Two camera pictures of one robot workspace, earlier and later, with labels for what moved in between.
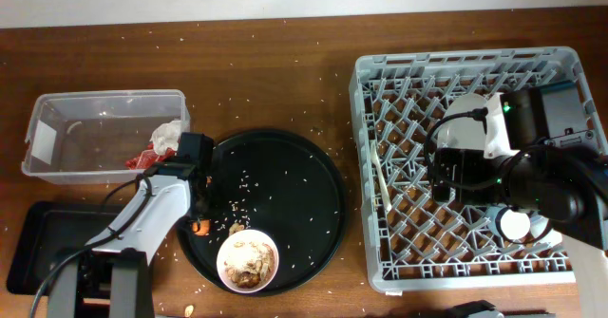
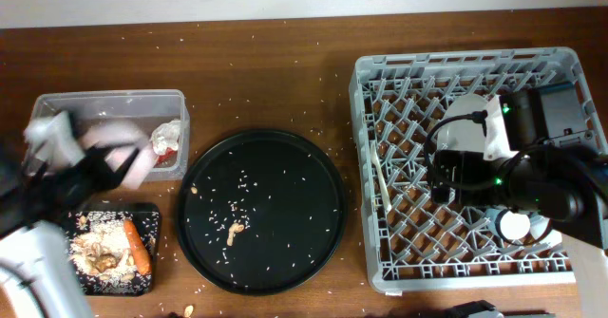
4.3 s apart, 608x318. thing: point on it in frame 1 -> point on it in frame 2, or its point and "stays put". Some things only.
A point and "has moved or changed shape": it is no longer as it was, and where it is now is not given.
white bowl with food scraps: [247, 261] -> [101, 135]
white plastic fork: [383, 183] stays put
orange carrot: [204, 227] has moved or changed shape
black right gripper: [469, 162] stays put
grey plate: [464, 131] stays put
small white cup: [541, 230] stays put
